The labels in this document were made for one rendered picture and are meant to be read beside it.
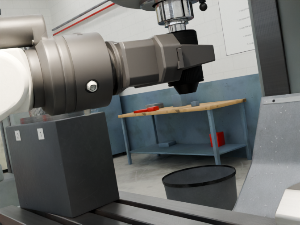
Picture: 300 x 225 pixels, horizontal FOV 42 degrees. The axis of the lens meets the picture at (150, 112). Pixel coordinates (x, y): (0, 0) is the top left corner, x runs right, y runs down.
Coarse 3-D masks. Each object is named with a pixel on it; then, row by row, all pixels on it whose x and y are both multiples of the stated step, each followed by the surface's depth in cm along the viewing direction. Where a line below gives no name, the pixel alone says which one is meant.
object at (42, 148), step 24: (24, 120) 85; (48, 120) 78; (72, 120) 76; (96, 120) 80; (24, 144) 83; (48, 144) 76; (72, 144) 75; (96, 144) 79; (24, 168) 85; (48, 168) 77; (72, 168) 75; (96, 168) 79; (24, 192) 87; (48, 192) 79; (72, 192) 74; (96, 192) 78; (72, 216) 74
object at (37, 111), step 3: (33, 108) 86; (36, 108) 86; (39, 108) 86; (30, 111) 87; (33, 111) 86; (36, 111) 86; (39, 111) 86; (42, 111) 86; (30, 114) 87; (33, 114) 86; (36, 114) 86; (39, 114) 86; (42, 114) 86
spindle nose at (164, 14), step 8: (168, 0) 48; (176, 0) 48; (184, 0) 48; (160, 8) 49; (168, 8) 48; (176, 8) 48; (184, 8) 48; (192, 8) 50; (160, 16) 49; (168, 16) 48; (176, 16) 48; (184, 16) 48; (192, 16) 49; (160, 24) 51
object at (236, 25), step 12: (228, 0) 563; (240, 0) 546; (228, 12) 566; (240, 12) 550; (228, 24) 569; (240, 24) 553; (228, 36) 573; (240, 36) 556; (252, 36) 541; (228, 48) 577; (240, 48) 560; (252, 48) 544
